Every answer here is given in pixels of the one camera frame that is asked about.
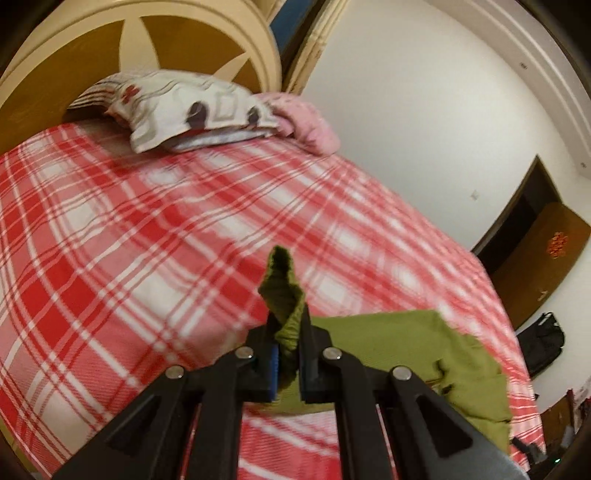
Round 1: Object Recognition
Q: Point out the black bag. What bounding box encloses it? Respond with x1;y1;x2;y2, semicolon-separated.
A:
515;311;566;380

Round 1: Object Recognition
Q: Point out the red plaid bed sheet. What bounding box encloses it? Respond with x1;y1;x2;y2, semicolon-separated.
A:
0;122;550;480

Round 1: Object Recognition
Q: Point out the cream and brown headboard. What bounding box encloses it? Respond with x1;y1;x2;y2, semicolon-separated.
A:
0;0;283;153

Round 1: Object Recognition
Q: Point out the pink pillow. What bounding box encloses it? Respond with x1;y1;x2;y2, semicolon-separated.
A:
254;91;341;156

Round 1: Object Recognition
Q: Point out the wooden dresser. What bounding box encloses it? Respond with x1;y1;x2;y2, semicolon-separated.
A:
538;374;591;462

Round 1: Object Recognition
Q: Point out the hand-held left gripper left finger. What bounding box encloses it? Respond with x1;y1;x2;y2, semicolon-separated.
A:
53;295;280;480

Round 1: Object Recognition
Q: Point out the white patterned pillow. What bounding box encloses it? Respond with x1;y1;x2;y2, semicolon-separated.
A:
69;69;283;154

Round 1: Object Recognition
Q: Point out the red paper door decoration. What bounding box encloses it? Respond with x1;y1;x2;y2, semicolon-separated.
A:
545;232;570;259

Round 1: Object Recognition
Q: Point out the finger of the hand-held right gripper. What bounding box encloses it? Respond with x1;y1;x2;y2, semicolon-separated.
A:
512;436;549;465

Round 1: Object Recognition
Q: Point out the wooden door frame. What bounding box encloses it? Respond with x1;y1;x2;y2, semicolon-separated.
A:
471;154;565;278

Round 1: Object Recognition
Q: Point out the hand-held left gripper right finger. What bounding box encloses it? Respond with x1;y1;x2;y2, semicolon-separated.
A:
298;302;528;480

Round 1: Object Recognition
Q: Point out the green striped knit sweater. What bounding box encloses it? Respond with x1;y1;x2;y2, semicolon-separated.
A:
257;246;513;457

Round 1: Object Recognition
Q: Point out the brown wooden door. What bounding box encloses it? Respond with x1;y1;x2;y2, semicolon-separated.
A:
489;202;591;330

